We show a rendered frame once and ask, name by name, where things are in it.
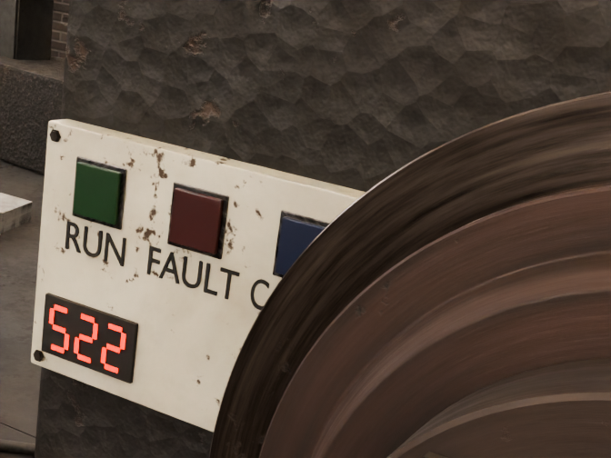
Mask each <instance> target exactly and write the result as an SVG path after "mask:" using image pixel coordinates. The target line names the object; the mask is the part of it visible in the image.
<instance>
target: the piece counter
mask: <svg viewBox="0 0 611 458"><path fill-rule="evenodd" d="M55 310H57V311H60V312H63V313H66V314H67V309H66V308H64V307H62V306H59V305H56V304H55V309H53V308H50V316H49V323H50V324H52V325H53V329H54V330H56V331H58V332H61V333H64V334H65V328H63V327H60V326H57V325H54V314H55ZM81 319H84V320H86V321H88V322H91V323H94V322H95V318H93V317H90V316H87V315H85V314H81ZM108 328H109V329H112V330H115V331H118V332H120V333H121V343H120V348H118V347H115V346H113V345H111V344H108V343H107V344H106V348H104V347H102V355H101V363H104V364H105V356H106V349H109V350H111V351H114V352H117V353H120V349H123V350H124V349H125V336H126V334H123V333H122V327H119V326H116V325H113V324H108ZM97 329H98V324H94V328H93V338H90V337H88V336H85V335H82V334H79V338H75V348H74V353H78V347H79V339H81V340H84V341H87V342H89V343H92V342H93V339H95V340H96V339H97ZM68 344H69V334H65V344H64V348H62V347H59V346H56V345H53V344H51V349H53V350H56V351H58V352H60V353H64V349H66V350H68ZM77 359H79V360H82V361H85V362H88V363H91V358H88V357H86V356H83V355H81V354H79V353H78V355H77ZM105 369H106V370H109V371H112V372H114V373H118V368H115V367H114V366H111V365H108V364H105Z"/></svg>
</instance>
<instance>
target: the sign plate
mask: <svg viewBox="0 0 611 458"><path fill-rule="evenodd" d="M78 162H82V163H86V164H92V165H95V166H99V167H103V168H106V169H109V170H113V171H117V172H120V173H121V174H122V178H121V187H120V197H119V207H118V216H117V224H108V223H105V222H102V221H98V220H96V219H92V218H89V217H86V216H82V215H80V214H74V212H73V211H74V200H75V179H76V167H77V163H78ZM176 188H181V189H185V190H188V191H191V192H195V193H199V194H204V195H208V196H212V197H215V198H218V199H222V200H223V201H224V202H223V211H222V218H221V225H220V234H219V241H218V248H217V254H210V253H207V252H203V251H200V250H197V249H194V248H191V247H188V246H184V245H181V244H176V243H173V242H170V241H169V235H170V227H171V219H172V210H173V201H174V193H175V189H176ZM364 193H365V192H362V191H358V190H355V189H351V188H347V187H343V186H340V185H336V184H330V183H326V182H322V181H318V180H314V179H310V178H306V177H303V176H299V175H295V174H289V173H285V172H281V171H277V170H274V169H270V168H266V167H263V166H259V165H255V164H248V163H244V162H240V161H236V160H233V159H229V158H225V157H222V156H218V155H214V154H208V153H204V152H200V151H196V150H192V149H188V148H184V147H181V146H177V145H173V144H167V143H163V142H159V141H156V140H152V139H148V138H144V137H141V136H137V135H132V134H126V133H122V132H118V131H115V130H111V129H107V128H104V127H100V126H96V125H92V124H86V123H82V122H78V121H74V120H70V119H60V120H52V121H49V123H48V133H47V145H46V158H45V181H44V193H43V205H42V218H41V230H40V243H39V255H38V267H37V279H36V292H35V315H34V328H33V340H32V352H31V363H34V364H37V365H40V366H42V367H44V368H46V369H49V370H52V371H54V372H57V373H60V374H63V375H65V376H68V377H71V378H73V379H76V380H77V381H80V382H83V383H87V384H90V385H92V386H94V387H96V388H99V389H102V390H104V391H107V392H109V393H113V394H115V395H118V396H121V397H123V398H125V399H127V400H130V401H133V402H135V403H139V404H142V405H144V406H146V407H149V408H152V409H154V410H157V411H158V412H161V413H165V414H168V415H170V416H173V417H175V418H177V419H180V420H183V421H185V422H188V423H191V424H194V425H196V426H199V427H201V428H204V429H206V430H208V431H211V432H213V431H214V429H215V422H216V418H217V415H218V411H219V408H220V404H221V402H222V398H223V395H224V392H225V388H226V385H227V382H228V379H229V376H230V374H231V372H232V370H233V367H234V365H235V360H236V358H237V356H238V355H239V352H240V350H241V348H242V346H243V343H244V341H245V339H246V337H247V335H248V333H249V331H250V329H251V327H252V325H253V324H254V322H255V319H256V317H257V316H258V315H259V313H260V311H261V310H262V308H263V306H264V305H265V302H266V301H267V299H268V298H269V296H270V295H271V293H272V292H273V291H274V290H275V288H276V286H277V285H278V283H279V282H280V281H281V279H282V278H283V276H284V275H283V274H278V273H276V272H275V267H276V260H277V254H278V246H279V240H280V233H281V226H282V220H283V217H285V216H286V217H290V218H294V219H296V220H300V221H304V222H308V223H310V224H317V225H321V226H323V227H327V226H328V225H329V224H330V223H331V222H332V221H333V220H334V219H335V218H336V217H337V216H339V215H340V214H341V213H342V212H343V211H344V210H345V209H346V208H347V207H348V206H349V205H350V204H352V203H353V202H354V201H355V200H357V199H358V198H359V197H360V196H362V195H363V194H364ZM55 304H56V305H59V306H62V307H64V308H66V309H67V314H66V313H63V312H60V311H57V310H55V314H54V325H57V326H60V327H63V328H65V334H69V344H68V350H66V349H64V353H60V352H58V351H56V350H53V349H51V344H53V345H56V346H59V347H62V348H64V344H65V334H64V333H61V332H58V331H56V330H54V329H53V325H52V324H50V323H49V316H50V308H53V309H55ZM81 314H85V315H87V316H90V317H93V318H95V322H94V323H91V322H88V321H86V320H84V319H81ZM94 324H98V329H97V339H96V340H95V339H93V342H92V343H89V342H87V341H84V340H81V339H79V347H78V353H79V354H81V355H83V356H86V357H88V358H91V363H88V362H85V361H82V360H79V359H77V355H78V353H74V348H75V338H79V334H82V335H85V336H88V337H90V338H93V328H94ZM108 324H113V325H116V326H119V327H122V333H123V334H126V336H125V349H124V350H123V349H120V353H117V352H114V351H111V350H109V349H106V356H105V364H108V365H111V366H114V367H115V368H118V373H114V372H112V371H109V370H106V369H105V364H104V363H101V355H102V347H104V348H106V344H111V345H113V346H115V347H118V348H120V343H121V333H120V332H118V331H115V330H112V329H109V328H108Z"/></svg>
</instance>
